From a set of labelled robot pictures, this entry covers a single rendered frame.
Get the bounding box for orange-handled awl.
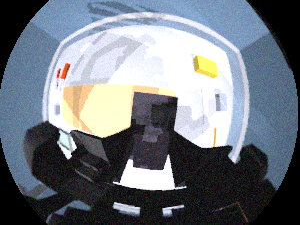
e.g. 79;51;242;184
58;63;70;92

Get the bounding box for pale yellow flat block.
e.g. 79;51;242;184
194;55;219;79

